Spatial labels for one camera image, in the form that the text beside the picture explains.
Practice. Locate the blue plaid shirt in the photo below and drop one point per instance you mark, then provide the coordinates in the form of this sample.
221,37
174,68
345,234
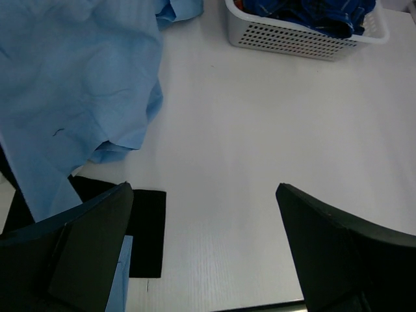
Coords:
334,18

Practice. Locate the red brown plaid shirt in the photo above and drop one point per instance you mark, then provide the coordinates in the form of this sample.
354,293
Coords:
239,4

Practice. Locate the white plastic basket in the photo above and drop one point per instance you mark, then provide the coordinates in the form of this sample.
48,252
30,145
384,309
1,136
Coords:
266,34

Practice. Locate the black shirt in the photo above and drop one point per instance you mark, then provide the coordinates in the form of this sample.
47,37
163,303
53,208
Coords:
146,225

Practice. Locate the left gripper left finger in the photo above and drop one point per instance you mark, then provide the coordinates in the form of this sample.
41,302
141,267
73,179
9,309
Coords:
66,262

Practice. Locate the light blue shirt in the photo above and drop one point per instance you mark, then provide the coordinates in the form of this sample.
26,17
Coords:
79,83

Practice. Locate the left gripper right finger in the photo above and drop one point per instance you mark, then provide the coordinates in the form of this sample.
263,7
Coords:
343,262

